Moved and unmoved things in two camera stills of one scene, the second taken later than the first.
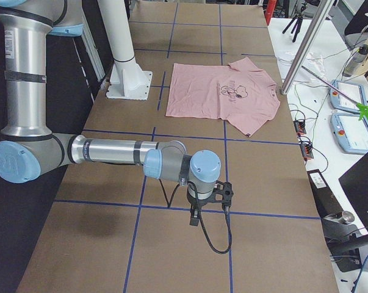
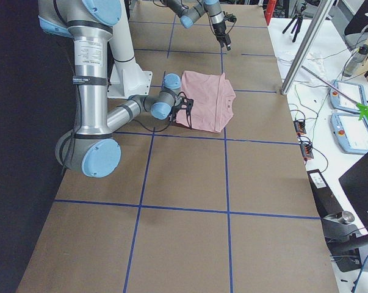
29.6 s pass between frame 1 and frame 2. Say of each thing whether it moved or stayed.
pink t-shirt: moved
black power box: stayed
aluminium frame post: stayed
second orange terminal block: stayed
